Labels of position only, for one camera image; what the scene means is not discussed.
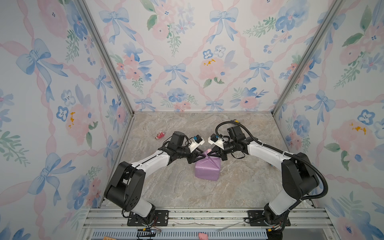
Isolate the pink purple wrapping paper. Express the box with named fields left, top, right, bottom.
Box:
left=195, top=149, right=222, bottom=181

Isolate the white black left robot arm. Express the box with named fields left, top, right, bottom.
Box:
left=104, top=146, right=206, bottom=225

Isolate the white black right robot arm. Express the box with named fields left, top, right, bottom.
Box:
left=208, top=139, right=320, bottom=226

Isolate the red pink toy figure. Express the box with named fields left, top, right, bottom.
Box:
left=156, top=131, right=166, bottom=140

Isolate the pink object front edge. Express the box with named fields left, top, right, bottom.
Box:
left=198, top=233, right=209, bottom=240

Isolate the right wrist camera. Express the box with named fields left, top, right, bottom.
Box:
left=208, top=126, right=246, bottom=150

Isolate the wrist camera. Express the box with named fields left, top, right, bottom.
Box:
left=167, top=130, right=206, bottom=153
left=208, top=126, right=246, bottom=150

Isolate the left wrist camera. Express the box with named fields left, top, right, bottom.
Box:
left=167, top=130, right=206, bottom=153

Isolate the black corrugated cable conduit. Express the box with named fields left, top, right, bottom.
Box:
left=214, top=120, right=329, bottom=201

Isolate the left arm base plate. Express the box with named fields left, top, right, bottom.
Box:
left=127, top=210, right=169, bottom=227

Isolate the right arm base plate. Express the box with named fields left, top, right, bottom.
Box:
left=245, top=210, right=291, bottom=227

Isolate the grey slotted cable duct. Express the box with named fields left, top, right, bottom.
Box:
left=89, top=229, right=269, bottom=240

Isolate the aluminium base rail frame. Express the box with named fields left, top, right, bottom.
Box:
left=78, top=208, right=340, bottom=240

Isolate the aluminium corner post right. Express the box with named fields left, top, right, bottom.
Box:
left=271, top=0, right=344, bottom=117

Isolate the aluminium corner post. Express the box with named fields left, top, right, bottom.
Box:
left=271, top=0, right=344, bottom=117
left=74, top=0, right=134, bottom=117

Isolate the aluminium corner post left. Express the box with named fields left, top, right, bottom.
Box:
left=74, top=0, right=134, bottom=117

